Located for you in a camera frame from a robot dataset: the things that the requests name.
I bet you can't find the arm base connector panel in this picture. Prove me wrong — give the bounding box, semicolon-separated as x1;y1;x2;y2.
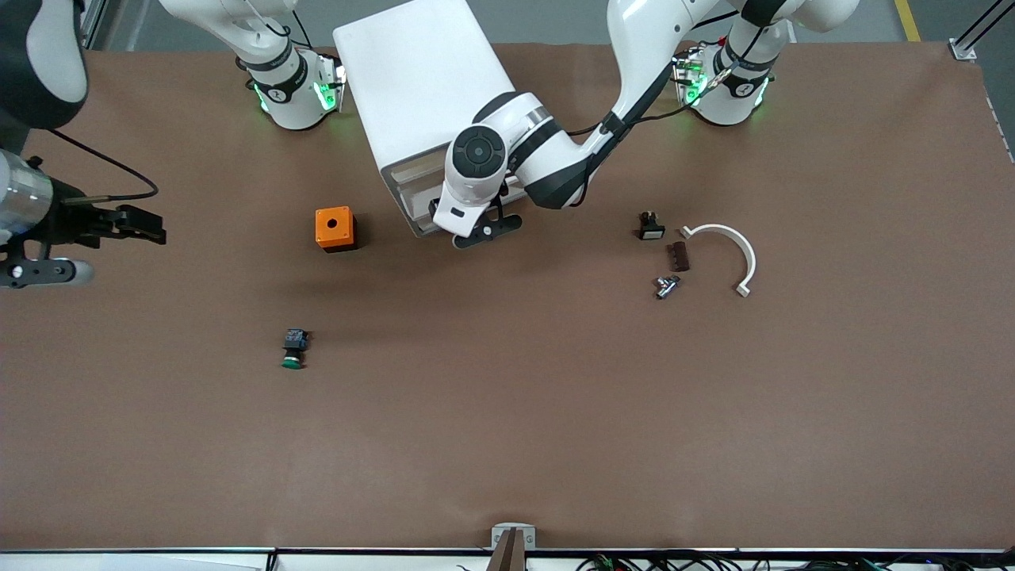
674;48;708;108
314;52;347;112

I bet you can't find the white drawer cabinet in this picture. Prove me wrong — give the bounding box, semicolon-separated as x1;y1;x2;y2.
332;0;530;239

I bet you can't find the green push button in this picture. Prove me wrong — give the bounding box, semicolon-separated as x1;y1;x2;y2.
280;328;310;370

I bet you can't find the brown table mat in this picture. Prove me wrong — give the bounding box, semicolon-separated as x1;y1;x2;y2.
0;41;1015;552

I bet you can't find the white table edge profile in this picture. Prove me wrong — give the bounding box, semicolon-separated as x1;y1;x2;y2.
0;547;1015;571

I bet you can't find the orange button enclosure box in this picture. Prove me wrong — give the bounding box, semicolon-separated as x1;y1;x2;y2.
315;206;358;253

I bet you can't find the white curved bracket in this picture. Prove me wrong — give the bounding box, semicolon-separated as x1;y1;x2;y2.
680;224;757;298

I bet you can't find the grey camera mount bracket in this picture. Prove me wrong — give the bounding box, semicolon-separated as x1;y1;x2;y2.
488;523;537;571

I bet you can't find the black cable bundle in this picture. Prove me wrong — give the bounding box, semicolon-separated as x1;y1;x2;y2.
456;553;1015;571

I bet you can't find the aluminium frame post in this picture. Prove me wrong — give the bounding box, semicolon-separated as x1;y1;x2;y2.
948;0;1015;62

